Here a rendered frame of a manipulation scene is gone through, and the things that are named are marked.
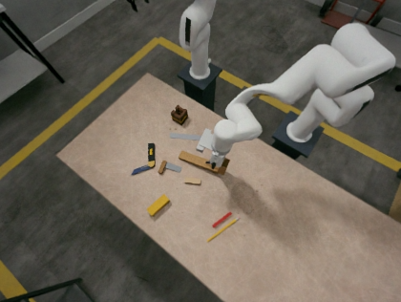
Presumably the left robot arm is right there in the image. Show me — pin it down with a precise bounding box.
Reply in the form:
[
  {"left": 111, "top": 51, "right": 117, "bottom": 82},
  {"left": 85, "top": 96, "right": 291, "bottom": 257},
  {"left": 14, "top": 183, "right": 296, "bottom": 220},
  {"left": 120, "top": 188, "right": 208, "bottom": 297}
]
[{"left": 196, "top": 23, "right": 396, "bottom": 157}]

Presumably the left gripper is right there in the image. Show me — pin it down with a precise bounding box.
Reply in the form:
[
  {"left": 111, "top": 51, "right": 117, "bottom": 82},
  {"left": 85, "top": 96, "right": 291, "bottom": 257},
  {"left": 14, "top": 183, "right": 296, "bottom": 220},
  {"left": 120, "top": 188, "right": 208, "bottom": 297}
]
[{"left": 210, "top": 151, "right": 228, "bottom": 169}]

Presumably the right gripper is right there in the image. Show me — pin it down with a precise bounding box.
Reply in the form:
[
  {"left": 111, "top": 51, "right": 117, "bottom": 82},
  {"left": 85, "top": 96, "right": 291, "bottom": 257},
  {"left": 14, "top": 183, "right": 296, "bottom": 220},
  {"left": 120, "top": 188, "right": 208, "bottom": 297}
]
[{"left": 126, "top": 0, "right": 149, "bottom": 12}]

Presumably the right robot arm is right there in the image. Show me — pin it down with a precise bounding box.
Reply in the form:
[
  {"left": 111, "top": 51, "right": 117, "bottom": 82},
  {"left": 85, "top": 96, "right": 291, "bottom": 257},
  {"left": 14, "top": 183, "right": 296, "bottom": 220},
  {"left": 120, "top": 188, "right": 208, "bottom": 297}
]
[{"left": 179, "top": 0, "right": 217, "bottom": 79}]

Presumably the black sliding bevel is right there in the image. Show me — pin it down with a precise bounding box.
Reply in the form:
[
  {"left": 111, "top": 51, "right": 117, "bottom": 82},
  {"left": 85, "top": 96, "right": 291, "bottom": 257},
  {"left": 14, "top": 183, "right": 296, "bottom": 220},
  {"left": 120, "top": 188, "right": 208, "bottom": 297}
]
[{"left": 130, "top": 143, "right": 155, "bottom": 176}]

